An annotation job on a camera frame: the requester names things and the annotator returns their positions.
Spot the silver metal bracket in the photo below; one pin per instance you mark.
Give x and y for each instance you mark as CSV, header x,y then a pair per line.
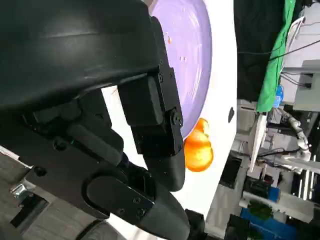
x,y
18,190

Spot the orange and white bread roll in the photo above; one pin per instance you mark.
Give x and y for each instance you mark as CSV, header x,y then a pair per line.
x,y
198,155

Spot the green cloth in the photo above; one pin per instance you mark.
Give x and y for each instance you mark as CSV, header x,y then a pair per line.
x,y
272,75

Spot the white board panel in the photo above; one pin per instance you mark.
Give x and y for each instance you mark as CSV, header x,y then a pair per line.
x,y
258,140

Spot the grey white machine cabinet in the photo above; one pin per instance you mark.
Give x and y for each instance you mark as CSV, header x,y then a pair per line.
x,y
305,50

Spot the lilac plate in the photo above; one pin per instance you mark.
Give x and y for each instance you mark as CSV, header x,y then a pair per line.
x,y
186,55

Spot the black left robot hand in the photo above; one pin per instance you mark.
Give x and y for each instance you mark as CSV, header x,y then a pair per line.
x,y
62,75

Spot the black curtain backdrop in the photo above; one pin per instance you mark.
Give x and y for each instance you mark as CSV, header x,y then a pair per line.
x,y
257,50

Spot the blue crate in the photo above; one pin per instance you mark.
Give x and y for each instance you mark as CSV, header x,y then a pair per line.
x,y
270,228

